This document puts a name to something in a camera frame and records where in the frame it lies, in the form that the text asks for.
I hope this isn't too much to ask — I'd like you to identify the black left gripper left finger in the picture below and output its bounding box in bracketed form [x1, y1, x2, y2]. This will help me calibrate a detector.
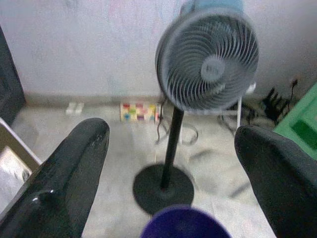
[0, 118, 110, 238]

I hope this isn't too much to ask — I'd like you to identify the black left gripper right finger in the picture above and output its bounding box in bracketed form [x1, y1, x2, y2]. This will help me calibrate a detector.
[234, 125, 317, 238]

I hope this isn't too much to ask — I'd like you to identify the green plastic stool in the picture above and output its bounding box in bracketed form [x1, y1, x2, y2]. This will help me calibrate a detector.
[272, 83, 317, 161]

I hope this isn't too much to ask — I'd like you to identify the small white plug block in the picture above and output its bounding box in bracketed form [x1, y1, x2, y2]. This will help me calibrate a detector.
[65, 101, 85, 115]

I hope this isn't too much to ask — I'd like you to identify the purple plastic bucket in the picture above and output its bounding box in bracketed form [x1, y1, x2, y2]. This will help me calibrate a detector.
[140, 204, 232, 238]

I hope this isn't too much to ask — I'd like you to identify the colourful checkered toy box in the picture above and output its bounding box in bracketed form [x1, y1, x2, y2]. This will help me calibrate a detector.
[120, 102, 161, 122]

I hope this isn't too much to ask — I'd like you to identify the grey standing fan black base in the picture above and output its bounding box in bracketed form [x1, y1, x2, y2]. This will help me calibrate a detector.
[132, 7, 260, 215]

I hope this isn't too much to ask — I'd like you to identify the black floor cable bundle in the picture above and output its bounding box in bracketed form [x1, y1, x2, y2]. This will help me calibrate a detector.
[244, 78, 299, 124]

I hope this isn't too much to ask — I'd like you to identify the white metal frame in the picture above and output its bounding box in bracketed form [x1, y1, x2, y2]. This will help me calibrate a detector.
[178, 95, 243, 136]

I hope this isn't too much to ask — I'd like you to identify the fan power cable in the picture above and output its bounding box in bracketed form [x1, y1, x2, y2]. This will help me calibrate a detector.
[155, 101, 199, 147]

